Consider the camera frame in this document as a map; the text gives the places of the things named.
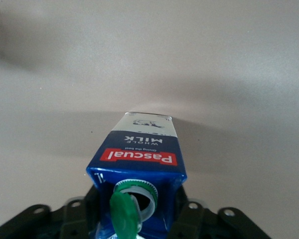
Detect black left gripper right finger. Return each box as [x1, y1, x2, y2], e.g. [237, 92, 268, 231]
[164, 186, 273, 239]

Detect blue white milk carton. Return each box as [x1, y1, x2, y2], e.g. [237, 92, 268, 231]
[86, 112, 188, 239]

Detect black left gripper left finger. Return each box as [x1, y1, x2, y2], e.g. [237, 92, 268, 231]
[0, 186, 103, 239]

